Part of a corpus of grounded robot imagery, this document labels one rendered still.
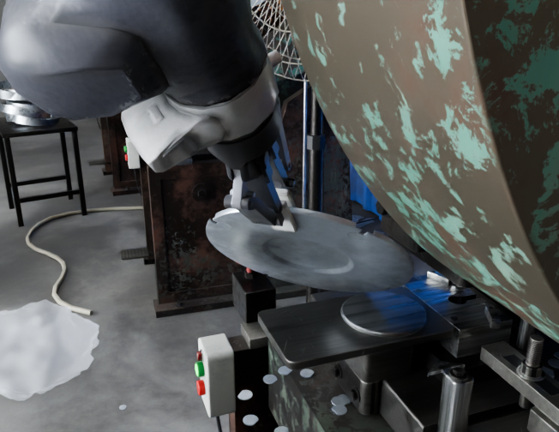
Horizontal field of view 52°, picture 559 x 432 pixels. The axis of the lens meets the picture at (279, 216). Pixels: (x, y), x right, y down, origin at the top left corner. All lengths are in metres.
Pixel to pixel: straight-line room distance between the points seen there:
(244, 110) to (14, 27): 0.17
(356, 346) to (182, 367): 1.40
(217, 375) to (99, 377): 1.12
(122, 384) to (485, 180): 1.90
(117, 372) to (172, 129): 1.74
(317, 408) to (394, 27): 0.71
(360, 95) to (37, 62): 0.21
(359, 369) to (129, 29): 0.59
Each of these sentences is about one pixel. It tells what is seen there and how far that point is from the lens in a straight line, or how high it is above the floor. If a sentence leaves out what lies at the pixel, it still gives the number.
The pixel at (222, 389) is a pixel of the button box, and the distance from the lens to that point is 1.08.
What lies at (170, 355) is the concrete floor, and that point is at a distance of 2.20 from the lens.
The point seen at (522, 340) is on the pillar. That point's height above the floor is 0.75.
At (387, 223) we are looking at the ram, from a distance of 0.83.
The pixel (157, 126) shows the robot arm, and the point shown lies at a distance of 0.47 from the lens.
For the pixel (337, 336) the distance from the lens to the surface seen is 0.80.
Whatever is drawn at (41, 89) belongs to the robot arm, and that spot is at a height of 1.15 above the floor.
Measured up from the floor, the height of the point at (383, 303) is 0.78.
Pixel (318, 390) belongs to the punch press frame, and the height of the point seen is 0.64.
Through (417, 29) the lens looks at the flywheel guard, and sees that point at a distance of 0.24.
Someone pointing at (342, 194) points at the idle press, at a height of 0.43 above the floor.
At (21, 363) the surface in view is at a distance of 2.04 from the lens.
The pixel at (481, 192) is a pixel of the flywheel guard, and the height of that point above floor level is 1.13.
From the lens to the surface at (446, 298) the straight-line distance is 0.92.
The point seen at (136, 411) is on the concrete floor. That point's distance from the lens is 1.96.
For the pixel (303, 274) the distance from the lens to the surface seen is 0.87.
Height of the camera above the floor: 1.20
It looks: 20 degrees down
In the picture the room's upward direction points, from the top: straight up
